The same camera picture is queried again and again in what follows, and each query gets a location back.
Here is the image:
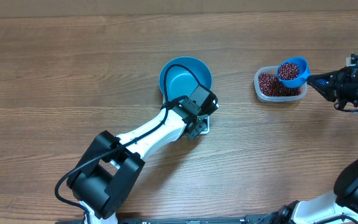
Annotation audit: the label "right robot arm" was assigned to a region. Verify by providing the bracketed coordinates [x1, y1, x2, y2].
[259, 65, 358, 223]

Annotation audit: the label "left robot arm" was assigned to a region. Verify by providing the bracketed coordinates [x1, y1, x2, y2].
[61, 96, 219, 223]

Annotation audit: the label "blue plastic measuring scoop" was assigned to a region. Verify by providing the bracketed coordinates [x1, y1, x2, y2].
[277, 57, 312, 88]

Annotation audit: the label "white digital kitchen scale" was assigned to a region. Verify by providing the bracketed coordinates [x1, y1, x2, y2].
[169, 95, 210, 139]

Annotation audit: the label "clear plastic container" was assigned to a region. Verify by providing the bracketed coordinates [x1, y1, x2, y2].
[254, 65, 308, 103]

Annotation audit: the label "blue metal bowl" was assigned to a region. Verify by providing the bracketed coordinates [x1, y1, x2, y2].
[159, 57, 213, 101]

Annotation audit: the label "red adzuki beans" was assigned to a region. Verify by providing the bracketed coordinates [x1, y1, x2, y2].
[259, 73, 300, 96]

